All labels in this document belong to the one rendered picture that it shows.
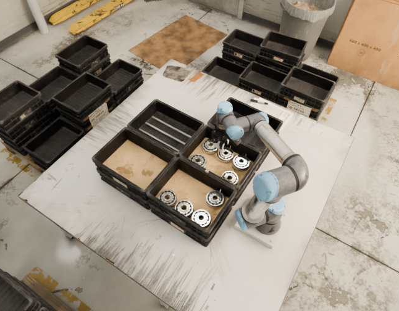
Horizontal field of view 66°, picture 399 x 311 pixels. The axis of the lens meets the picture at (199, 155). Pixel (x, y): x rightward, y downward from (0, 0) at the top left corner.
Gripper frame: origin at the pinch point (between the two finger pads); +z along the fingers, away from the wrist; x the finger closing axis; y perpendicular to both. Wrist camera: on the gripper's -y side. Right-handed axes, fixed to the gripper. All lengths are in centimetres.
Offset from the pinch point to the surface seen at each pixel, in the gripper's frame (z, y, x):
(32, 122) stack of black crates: 53, 165, 34
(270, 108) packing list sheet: 29, -2, -67
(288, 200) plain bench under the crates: 25, -45, -4
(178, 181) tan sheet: 10.2, 13.4, 28.4
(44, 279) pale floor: 88, 77, 117
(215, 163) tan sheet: 11.7, 2.2, 5.4
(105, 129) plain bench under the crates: 24, 86, 17
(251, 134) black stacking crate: 13.9, -4.7, -27.4
